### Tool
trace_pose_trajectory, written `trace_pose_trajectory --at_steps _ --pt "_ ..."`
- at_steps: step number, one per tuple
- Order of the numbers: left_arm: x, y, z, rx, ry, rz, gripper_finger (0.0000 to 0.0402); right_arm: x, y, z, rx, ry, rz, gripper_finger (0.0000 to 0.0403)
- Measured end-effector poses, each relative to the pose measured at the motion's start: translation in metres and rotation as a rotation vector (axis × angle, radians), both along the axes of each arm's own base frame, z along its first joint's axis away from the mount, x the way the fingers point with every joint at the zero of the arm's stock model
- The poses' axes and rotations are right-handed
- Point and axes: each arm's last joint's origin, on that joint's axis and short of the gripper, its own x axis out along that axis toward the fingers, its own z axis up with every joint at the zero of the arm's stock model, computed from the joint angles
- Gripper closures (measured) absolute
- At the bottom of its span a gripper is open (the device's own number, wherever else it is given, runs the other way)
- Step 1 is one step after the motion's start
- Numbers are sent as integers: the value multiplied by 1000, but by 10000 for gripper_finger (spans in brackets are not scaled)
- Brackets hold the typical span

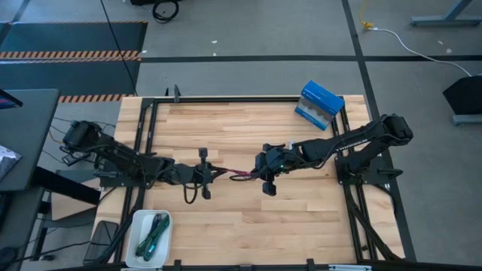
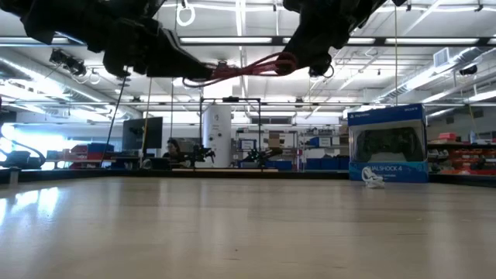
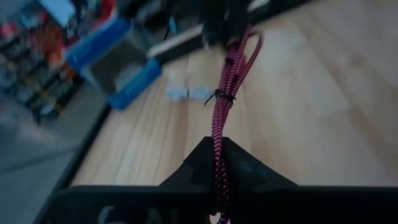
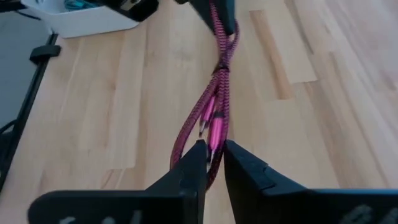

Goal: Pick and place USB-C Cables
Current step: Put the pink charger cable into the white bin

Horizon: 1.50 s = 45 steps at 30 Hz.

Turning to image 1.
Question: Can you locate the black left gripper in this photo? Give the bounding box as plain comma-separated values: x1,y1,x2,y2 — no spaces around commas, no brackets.
171,148,230,200

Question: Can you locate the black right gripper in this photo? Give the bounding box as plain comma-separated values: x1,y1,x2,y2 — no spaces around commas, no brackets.
249,142,301,197

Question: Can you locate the teal braided USB-C cable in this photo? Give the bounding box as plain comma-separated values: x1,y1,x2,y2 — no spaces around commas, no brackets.
134,212,171,262

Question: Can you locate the white plastic bin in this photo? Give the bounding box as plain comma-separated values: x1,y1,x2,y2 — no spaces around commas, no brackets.
124,209,174,269

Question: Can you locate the blue game controller box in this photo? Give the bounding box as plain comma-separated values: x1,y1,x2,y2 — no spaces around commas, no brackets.
294,79,346,132

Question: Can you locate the grey desk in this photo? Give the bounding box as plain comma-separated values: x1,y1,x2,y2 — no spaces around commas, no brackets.
0,88,61,193

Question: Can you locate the black hazard-striped floor mat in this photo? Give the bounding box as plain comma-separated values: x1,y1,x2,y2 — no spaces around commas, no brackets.
0,21,148,103

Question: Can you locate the patterned paper sheet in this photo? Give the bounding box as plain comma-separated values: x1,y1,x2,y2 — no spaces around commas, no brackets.
0,145,23,182

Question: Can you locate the black floor stand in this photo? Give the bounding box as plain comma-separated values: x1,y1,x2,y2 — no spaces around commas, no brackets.
442,74,482,127

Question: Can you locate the desk monitor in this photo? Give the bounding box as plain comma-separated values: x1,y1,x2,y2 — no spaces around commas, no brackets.
0,88,23,111

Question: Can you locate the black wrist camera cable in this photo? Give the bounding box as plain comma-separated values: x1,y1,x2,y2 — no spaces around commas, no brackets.
182,179,199,206

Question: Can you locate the black aluminium table frame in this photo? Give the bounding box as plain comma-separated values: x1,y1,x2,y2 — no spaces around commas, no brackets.
112,96,417,271

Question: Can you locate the coiled black floor cable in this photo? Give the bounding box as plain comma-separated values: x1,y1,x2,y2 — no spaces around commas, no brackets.
151,0,181,24

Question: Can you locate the black hanging cable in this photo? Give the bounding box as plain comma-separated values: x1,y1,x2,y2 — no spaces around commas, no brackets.
99,0,139,98

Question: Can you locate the yellow floor cable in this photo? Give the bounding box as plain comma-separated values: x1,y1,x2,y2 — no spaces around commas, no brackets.
358,0,375,30

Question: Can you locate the white floor cable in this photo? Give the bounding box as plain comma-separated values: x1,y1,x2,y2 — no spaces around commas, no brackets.
371,26,474,78

